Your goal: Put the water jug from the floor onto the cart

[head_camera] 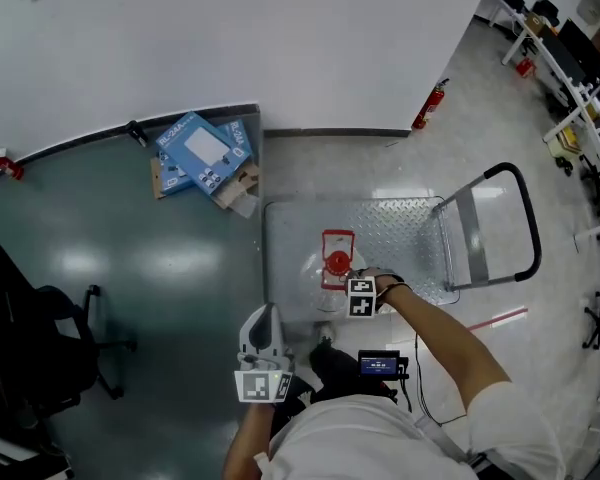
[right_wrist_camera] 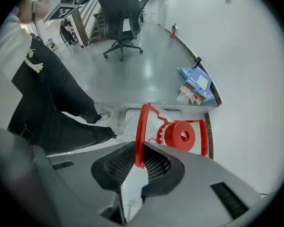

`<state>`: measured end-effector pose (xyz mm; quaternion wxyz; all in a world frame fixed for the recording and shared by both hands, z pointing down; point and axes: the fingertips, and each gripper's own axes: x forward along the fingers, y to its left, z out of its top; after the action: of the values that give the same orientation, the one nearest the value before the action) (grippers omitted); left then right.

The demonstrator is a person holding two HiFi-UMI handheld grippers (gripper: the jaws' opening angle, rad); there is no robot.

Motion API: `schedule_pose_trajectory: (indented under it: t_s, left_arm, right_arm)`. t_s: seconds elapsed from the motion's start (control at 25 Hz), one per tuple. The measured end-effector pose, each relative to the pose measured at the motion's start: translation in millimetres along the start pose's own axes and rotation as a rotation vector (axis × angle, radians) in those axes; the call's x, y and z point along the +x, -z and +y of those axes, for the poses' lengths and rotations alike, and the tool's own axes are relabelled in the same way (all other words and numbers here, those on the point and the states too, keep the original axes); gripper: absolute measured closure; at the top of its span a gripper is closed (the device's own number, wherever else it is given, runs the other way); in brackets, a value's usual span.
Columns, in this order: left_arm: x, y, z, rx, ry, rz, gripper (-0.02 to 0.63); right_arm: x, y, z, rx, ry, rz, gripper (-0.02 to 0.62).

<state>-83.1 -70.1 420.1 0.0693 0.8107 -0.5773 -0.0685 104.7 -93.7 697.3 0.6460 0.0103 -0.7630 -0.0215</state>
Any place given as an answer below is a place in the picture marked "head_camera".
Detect brown cardboard piece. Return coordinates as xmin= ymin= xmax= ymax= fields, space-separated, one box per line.
xmin=213 ymin=160 xmax=261 ymax=210

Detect black monitor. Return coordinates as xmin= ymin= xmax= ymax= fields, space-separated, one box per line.
xmin=556 ymin=17 xmax=600 ymax=83

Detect long red tape strip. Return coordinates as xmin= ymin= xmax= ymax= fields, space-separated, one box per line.
xmin=466 ymin=307 xmax=530 ymax=331

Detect person's right forearm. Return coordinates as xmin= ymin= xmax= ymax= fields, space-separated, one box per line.
xmin=382 ymin=282 xmax=512 ymax=410

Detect black device with screen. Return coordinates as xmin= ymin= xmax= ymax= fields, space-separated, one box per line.
xmin=356 ymin=348 xmax=412 ymax=385

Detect black desk chair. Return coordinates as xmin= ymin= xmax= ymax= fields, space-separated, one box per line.
xmin=577 ymin=153 xmax=600 ymax=204

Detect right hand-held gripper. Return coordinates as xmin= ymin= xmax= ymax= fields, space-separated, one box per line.
xmin=345 ymin=265 xmax=406 ymax=321

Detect small red canister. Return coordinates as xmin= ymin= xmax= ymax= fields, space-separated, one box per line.
xmin=0 ymin=147 xmax=26 ymax=182

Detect large blue white box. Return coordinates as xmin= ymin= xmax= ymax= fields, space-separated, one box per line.
xmin=155 ymin=111 xmax=253 ymax=196

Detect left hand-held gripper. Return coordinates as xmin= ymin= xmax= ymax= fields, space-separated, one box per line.
xmin=233 ymin=302 xmax=295 ymax=405

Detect person's left forearm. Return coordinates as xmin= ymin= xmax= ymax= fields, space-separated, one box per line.
xmin=221 ymin=401 xmax=277 ymax=480

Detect person's white shirt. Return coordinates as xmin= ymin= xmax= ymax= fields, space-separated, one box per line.
xmin=252 ymin=379 xmax=567 ymax=480

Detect long white desk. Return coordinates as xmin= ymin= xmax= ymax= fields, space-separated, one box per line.
xmin=487 ymin=0 xmax=600 ymax=243

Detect person's black trousers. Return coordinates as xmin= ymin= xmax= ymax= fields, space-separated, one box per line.
xmin=267 ymin=343 xmax=400 ymax=435

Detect red fire extinguisher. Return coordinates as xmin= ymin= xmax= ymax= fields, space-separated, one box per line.
xmin=411 ymin=78 xmax=451 ymax=131

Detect red-capped clear plastic bag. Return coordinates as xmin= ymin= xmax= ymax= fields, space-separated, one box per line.
xmin=298 ymin=228 xmax=367 ymax=315

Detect cream storage bin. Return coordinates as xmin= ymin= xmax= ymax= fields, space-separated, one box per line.
xmin=549 ymin=126 xmax=582 ymax=159

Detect black wall stopper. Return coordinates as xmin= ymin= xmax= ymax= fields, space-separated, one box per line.
xmin=125 ymin=119 xmax=149 ymax=146

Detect metal platform trolley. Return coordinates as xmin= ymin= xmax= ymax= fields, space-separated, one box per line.
xmin=262 ymin=162 xmax=543 ymax=325

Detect black office chair with jacket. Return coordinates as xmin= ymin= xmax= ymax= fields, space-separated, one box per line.
xmin=0 ymin=236 xmax=138 ymax=422

